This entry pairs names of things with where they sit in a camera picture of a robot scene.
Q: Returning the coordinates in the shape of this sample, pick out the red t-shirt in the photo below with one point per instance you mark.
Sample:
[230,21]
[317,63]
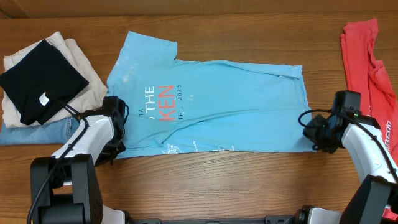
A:
[368,76]

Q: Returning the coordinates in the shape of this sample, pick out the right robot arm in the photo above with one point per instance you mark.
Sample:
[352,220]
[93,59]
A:
[375,201]

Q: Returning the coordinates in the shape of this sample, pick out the folded black garment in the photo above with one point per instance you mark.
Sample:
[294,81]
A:
[35,84]

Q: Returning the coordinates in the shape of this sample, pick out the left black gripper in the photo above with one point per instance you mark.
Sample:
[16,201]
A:
[104,159]

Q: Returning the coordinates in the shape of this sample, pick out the folded beige garment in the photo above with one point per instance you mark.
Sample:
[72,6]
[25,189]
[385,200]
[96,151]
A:
[90,98]

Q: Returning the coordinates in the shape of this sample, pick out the light blue printed t-shirt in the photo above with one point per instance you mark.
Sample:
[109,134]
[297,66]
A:
[179,107]

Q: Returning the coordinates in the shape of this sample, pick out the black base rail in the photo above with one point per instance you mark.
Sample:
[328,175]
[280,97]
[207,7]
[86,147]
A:
[269,219]

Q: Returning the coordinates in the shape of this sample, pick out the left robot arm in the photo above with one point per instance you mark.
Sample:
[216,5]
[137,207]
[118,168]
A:
[64,186]

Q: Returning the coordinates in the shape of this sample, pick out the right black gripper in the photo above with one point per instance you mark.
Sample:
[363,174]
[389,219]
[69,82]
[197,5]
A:
[309,132]

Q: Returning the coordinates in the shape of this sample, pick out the folded blue jeans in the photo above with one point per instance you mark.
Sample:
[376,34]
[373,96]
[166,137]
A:
[58,132]

